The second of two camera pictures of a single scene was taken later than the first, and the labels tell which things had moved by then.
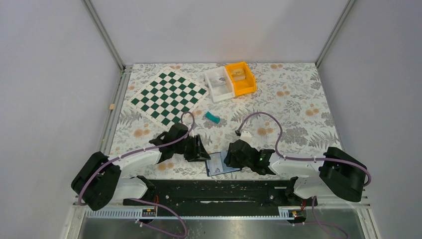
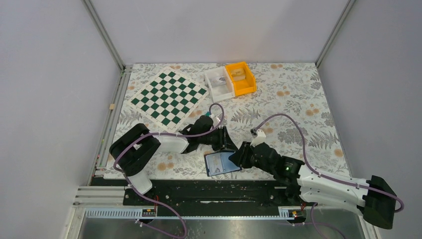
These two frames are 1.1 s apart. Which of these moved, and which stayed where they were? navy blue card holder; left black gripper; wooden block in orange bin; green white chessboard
Moved: left black gripper
Stayed: wooden block in orange bin; navy blue card holder; green white chessboard
